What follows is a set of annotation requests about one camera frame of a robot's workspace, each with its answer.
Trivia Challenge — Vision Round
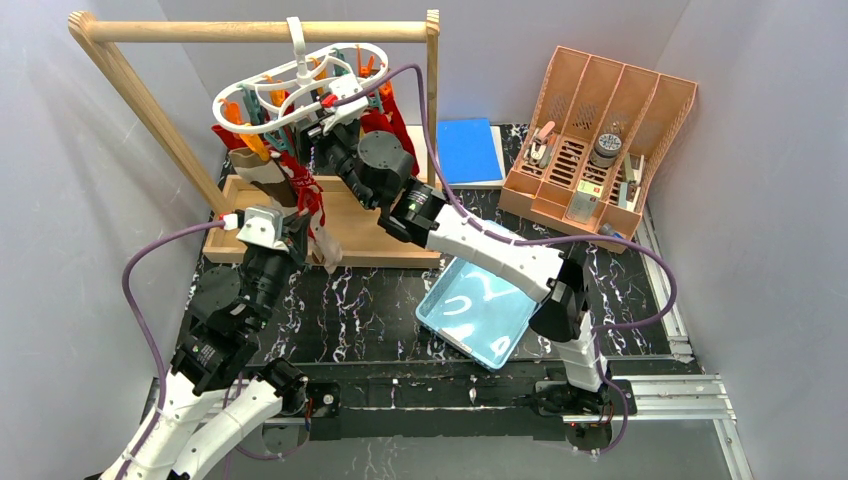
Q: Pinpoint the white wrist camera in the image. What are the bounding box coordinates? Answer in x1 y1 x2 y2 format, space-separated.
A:
321 74 369 134
218 205 289 252

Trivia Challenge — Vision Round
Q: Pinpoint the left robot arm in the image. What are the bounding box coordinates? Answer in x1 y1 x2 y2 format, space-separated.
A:
99 206 311 479

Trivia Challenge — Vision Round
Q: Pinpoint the white small box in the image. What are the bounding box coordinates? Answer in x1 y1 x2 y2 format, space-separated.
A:
566 180 603 224

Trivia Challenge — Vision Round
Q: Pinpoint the purple cable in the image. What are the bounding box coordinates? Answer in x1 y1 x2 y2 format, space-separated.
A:
331 63 678 455
119 219 230 480

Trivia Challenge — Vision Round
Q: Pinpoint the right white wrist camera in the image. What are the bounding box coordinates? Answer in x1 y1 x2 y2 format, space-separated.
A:
321 74 369 134

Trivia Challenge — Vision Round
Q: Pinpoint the long red hanging sock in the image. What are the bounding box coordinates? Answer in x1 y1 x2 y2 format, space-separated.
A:
211 124 247 151

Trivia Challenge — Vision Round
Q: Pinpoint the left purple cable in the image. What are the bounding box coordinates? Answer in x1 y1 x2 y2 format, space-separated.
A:
119 219 230 480

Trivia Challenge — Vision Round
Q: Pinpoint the metal base rail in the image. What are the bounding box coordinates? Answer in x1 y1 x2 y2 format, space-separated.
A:
265 364 737 441

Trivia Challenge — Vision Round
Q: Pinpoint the grey round tin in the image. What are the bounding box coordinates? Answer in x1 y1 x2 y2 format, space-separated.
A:
589 133 623 168

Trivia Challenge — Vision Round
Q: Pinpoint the blue folder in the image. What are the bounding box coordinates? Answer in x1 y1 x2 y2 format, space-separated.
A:
437 118 500 187

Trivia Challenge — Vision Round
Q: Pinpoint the brown striped hanging sock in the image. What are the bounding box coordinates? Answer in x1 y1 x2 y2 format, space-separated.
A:
228 147 297 214

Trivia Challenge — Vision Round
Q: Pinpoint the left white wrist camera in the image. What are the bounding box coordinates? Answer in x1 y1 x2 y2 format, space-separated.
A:
218 205 289 252

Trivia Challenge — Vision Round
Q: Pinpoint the white sock hanger with clips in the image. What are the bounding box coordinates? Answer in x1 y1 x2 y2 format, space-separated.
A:
212 17 389 161

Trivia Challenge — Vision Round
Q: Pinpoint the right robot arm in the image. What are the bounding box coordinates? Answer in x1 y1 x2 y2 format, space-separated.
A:
293 119 609 411

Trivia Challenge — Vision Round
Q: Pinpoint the beige sock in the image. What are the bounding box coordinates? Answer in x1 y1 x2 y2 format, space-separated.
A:
310 209 343 274

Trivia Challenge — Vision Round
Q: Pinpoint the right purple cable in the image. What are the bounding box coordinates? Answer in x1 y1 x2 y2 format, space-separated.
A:
331 63 678 455

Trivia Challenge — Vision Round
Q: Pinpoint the light blue plastic basket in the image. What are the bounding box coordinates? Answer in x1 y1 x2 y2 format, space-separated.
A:
415 258 537 371

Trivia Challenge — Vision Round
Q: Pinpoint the stapler in organizer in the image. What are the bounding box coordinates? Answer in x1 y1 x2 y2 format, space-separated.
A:
524 120 556 169

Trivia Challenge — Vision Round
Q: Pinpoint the pink desk file organizer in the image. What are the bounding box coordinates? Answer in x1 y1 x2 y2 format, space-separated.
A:
499 46 698 240

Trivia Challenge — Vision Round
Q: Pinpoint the red santa hanging sock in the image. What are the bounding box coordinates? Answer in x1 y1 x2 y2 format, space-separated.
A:
276 153 326 228

